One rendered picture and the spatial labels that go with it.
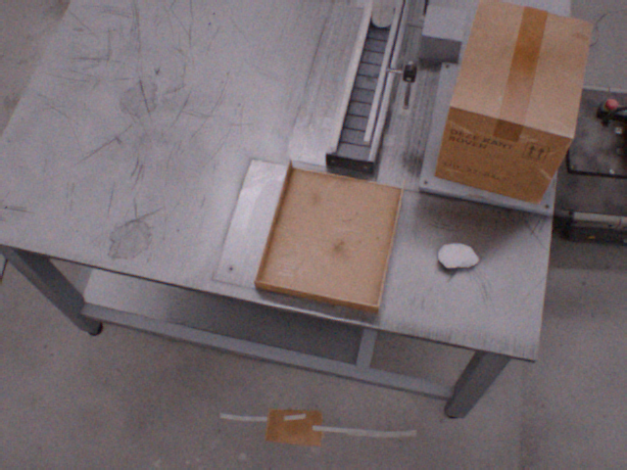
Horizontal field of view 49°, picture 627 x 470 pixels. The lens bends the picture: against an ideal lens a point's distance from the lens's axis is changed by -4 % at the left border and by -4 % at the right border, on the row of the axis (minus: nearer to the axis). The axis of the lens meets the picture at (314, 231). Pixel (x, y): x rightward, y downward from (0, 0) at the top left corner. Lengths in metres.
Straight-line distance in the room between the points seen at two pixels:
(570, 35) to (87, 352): 1.75
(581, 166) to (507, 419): 0.84
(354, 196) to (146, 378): 1.08
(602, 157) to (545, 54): 1.01
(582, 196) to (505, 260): 0.87
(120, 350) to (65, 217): 0.84
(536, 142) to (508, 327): 0.38
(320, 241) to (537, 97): 0.54
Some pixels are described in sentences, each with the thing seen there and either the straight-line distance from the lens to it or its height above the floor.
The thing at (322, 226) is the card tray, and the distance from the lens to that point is 1.56.
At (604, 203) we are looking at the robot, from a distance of 2.41.
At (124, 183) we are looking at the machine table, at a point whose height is 0.83.
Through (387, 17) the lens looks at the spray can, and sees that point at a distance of 1.79.
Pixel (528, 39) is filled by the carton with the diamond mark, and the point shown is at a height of 1.12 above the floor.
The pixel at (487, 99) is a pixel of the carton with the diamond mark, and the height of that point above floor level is 1.12.
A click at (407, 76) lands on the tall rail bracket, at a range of 1.62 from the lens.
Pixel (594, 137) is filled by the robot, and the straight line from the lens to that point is 2.50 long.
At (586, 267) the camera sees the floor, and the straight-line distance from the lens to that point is 2.56.
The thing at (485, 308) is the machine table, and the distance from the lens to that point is 1.52.
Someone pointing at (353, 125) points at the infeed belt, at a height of 0.88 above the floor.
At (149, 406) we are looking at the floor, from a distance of 2.36.
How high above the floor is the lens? 2.23
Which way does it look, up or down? 64 degrees down
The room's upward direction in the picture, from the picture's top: 4 degrees counter-clockwise
